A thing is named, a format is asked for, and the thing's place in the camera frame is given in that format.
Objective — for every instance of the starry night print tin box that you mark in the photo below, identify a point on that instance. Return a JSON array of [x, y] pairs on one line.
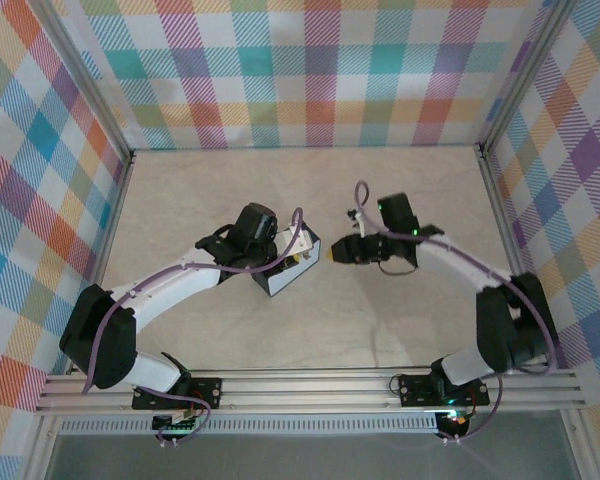
[[292, 277]]

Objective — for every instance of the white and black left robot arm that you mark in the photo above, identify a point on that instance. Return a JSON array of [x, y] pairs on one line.
[[170, 285]]

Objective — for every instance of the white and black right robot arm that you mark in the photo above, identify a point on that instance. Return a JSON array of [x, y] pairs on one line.
[[460, 270]]

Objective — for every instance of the black right circuit board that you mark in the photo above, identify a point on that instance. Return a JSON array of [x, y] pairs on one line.
[[455, 421]]

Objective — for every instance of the green left circuit board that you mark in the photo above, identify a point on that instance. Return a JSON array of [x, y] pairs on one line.
[[175, 425]]

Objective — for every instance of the aluminium table side rail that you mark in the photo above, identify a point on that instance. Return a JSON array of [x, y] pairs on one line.
[[105, 225], [505, 225]]

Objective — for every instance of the aluminium mounting rail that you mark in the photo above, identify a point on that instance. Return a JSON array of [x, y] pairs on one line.
[[305, 390]]

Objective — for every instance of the aluminium frame post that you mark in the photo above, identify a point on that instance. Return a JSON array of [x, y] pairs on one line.
[[80, 80], [525, 75]]

